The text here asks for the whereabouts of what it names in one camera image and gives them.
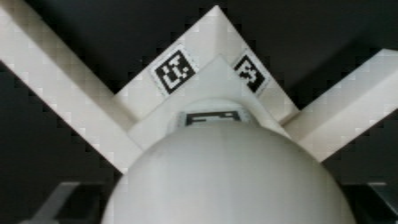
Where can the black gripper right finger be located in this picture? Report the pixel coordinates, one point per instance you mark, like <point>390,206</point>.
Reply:
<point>374,201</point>

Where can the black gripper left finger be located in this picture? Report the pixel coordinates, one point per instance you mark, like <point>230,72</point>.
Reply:
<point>74,205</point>

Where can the white lamp bulb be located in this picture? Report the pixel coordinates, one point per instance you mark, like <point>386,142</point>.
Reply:
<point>223,174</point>

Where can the white lamp base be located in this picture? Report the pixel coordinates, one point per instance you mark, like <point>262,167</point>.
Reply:
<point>205,78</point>

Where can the white right fence rail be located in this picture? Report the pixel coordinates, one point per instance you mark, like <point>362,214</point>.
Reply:
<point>351,107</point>

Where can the white fence rail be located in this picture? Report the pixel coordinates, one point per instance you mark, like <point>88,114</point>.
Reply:
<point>63,82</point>
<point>351,107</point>

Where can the white front fence rail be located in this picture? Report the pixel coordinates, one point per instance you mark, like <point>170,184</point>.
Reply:
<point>63,82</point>

